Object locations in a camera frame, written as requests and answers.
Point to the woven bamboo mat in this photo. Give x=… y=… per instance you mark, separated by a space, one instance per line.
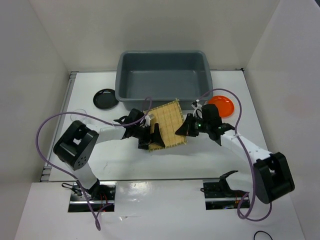
x=169 y=117

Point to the clear glass cup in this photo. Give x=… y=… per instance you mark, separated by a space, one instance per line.
x=79 y=115

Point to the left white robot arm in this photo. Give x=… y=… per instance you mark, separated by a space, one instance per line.
x=75 y=146

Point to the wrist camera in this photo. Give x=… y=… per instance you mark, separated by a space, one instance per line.
x=148 y=120
x=197 y=109

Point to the black round plate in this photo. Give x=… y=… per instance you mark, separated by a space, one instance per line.
x=105 y=99

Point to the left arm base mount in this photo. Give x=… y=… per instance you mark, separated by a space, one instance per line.
x=103 y=201

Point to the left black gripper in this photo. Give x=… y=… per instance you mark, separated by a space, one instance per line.
x=154 y=137

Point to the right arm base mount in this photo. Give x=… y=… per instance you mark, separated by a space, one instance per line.
x=218 y=195

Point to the grey plastic bin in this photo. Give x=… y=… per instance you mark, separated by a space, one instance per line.
x=163 y=75

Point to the orange plastic plate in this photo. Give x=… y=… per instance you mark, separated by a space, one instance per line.
x=224 y=105

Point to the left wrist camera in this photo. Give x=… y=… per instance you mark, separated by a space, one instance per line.
x=148 y=120

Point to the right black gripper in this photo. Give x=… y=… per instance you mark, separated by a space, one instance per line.
x=186 y=128

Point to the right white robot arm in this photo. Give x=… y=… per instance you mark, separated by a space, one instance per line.
x=272 y=175

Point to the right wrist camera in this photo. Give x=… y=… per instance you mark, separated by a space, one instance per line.
x=197 y=109

